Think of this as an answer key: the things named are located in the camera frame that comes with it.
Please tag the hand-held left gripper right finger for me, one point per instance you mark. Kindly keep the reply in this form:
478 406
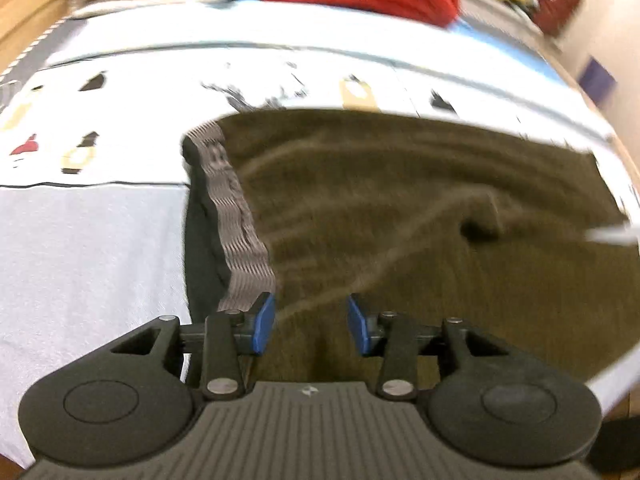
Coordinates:
359 324

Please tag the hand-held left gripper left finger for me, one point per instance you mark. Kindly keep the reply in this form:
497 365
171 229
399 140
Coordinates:
263 323

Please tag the printed bed sheet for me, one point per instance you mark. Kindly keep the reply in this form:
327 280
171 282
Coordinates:
100 210

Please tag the purple box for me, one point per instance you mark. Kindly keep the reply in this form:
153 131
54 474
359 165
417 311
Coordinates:
598 79

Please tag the wooden bed frame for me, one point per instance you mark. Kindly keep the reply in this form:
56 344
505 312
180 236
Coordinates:
25 20

